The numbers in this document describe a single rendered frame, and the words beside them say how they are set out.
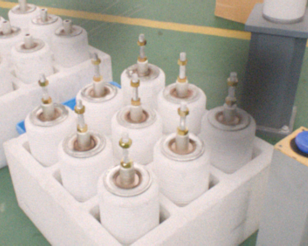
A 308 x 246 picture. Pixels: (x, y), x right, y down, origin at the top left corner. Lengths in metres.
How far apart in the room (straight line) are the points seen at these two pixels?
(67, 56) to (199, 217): 0.60
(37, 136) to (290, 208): 0.44
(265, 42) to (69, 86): 0.49
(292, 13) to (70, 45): 0.53
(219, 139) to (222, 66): 0.75
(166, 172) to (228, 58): 0.89
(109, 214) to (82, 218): 0.06
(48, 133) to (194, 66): 0.80
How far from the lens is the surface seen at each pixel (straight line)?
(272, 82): 1.12
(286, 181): 0.67
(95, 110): 0.85
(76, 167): 0.72
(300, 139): 0.65
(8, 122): 1.07
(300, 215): 0.70
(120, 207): 0.65
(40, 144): 0.82
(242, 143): 0.79
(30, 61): 1.08
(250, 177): 0.80
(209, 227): 0.78
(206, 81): 1.41
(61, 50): 1.14
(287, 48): 1.08
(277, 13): 1.07
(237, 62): 1.53
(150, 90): 0.91
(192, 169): 0.71
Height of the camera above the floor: 0.71
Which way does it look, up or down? 34 degrees down
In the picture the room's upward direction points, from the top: 4 degrees counter-clockwise
